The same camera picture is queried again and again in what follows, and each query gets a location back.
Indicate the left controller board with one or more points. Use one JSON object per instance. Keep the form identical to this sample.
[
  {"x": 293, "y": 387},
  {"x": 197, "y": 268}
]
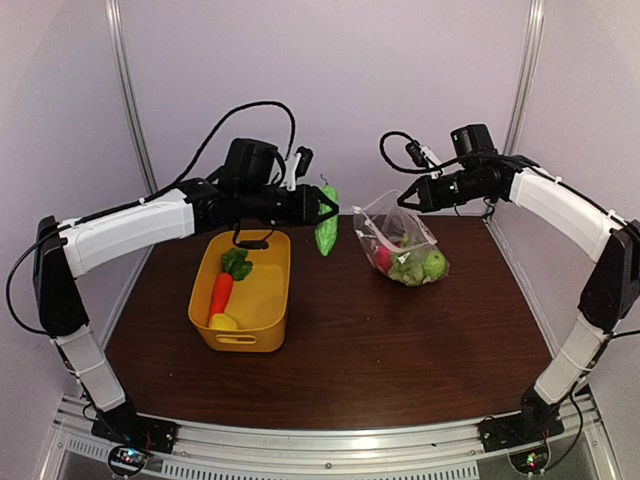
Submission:
[{"x": 125, "y": 461}]

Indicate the aluminium front rail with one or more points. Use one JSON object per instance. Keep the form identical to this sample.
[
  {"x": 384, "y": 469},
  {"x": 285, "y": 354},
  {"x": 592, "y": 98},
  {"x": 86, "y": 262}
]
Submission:
[{"x": 450, "y": 450}]

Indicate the orange toy carrot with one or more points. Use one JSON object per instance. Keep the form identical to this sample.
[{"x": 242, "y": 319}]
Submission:
[{"x": 221, "y": 293}]

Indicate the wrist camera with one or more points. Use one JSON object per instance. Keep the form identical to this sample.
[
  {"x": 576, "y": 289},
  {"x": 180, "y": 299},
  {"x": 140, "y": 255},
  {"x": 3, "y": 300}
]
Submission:
[
  {"x": 296, "y": 166},
  {"x": 424, "y": 157}
]

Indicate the aluminium frame post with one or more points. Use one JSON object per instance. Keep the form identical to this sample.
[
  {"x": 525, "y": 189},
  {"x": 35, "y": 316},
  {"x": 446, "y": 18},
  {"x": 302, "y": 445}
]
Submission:
[
  {"x": 132, "y": 115},
  {"x": 529, "y": 60}
]

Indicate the green toy cabbage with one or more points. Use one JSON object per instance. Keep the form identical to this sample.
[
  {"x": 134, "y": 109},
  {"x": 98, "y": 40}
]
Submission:
[{"x": 435, "y": 266}]

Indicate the right aluminium frame post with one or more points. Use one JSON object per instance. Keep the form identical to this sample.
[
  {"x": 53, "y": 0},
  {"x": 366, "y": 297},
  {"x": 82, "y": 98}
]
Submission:
[{"x": 529, "y": 60}]

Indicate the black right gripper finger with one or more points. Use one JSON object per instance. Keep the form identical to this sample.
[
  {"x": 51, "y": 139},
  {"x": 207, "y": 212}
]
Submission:
[
  {"x": 411, "y": 206},
  {"x": 412, "y": 194}
]

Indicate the right controller board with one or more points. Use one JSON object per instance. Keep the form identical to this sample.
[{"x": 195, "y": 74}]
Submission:
[{"x": 529, "y": 462}]

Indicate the yellow toy lemon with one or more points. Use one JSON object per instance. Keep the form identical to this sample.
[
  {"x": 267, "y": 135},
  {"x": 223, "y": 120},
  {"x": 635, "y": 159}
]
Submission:
[{"x": 221, "y": 321}]

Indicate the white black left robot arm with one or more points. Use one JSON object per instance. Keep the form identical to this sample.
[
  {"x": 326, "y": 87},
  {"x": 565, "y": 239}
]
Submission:
[{"x": 67, "y": 250}]

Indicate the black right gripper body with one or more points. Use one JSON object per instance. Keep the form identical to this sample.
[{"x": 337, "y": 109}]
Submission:
[{"x": 466, "y": 189}]

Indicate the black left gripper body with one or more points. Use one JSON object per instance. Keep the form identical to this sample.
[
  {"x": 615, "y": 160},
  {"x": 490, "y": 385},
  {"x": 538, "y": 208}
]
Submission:
[{"x": 258, "y": 205}]

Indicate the yellow plastic basket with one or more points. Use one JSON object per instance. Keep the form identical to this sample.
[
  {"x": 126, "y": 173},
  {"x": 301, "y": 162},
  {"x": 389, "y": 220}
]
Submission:
[{"x": 259, "y": 303}]

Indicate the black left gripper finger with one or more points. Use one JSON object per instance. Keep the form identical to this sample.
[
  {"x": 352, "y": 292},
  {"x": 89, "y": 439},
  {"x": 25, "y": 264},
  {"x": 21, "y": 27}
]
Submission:
[
  {"x": 326, "y": 212},
  {"x": 327, "y": 198}
]

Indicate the controller board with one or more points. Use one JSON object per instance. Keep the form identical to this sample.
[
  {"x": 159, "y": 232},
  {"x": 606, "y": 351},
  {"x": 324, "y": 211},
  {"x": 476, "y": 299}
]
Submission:
[
  {"x": 529, "y": 462},
  {"x": 125, "y": 461}
]

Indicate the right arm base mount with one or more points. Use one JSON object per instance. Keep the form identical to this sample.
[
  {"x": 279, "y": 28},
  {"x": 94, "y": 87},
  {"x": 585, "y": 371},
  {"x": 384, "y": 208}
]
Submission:
[{"x": 516, "y": 430}]

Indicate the red toy apple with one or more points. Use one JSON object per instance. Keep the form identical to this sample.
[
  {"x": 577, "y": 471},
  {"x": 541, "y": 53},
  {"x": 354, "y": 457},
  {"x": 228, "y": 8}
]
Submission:
[{"x": 383, "y": 259}]

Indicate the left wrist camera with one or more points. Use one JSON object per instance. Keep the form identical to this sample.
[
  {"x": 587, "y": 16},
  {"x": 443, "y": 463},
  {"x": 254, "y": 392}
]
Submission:
[{"x": 296, "y": 166}]

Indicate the green toy broccoli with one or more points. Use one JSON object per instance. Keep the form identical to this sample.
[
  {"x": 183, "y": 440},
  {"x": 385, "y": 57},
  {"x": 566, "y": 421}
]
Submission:
[{"x": 326, "y": 234}]

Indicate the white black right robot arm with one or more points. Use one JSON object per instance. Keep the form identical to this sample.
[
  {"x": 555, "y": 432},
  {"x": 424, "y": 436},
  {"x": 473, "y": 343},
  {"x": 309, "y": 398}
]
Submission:
[{"x": 581, "y": 237}]

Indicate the clear zip top bag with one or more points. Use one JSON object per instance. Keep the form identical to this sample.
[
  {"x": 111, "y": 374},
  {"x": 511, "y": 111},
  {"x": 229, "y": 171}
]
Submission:
[{"x": 384, "y": 222}]

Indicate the light green toy lettuce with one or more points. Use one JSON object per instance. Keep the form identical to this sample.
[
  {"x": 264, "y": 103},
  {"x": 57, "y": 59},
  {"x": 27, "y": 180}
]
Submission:
[{"x": 407, "y": 266}]

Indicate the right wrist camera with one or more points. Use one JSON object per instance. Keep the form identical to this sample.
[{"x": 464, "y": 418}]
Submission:
[{"x": 424, "y": 157}]

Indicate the left aluminium frame post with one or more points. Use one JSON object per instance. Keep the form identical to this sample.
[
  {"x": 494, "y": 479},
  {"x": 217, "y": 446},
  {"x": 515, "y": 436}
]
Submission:
[{"x": 132, "y": 115}]

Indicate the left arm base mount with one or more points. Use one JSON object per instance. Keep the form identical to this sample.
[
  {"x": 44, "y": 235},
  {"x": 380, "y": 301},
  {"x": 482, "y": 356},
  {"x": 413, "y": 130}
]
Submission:
[{"x": 135, "y": 430}]

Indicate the dark green carrot leaves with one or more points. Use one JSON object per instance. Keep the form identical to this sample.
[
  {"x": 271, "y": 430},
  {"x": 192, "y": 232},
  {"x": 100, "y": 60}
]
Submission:
[{"x": 235, "y": 263}]

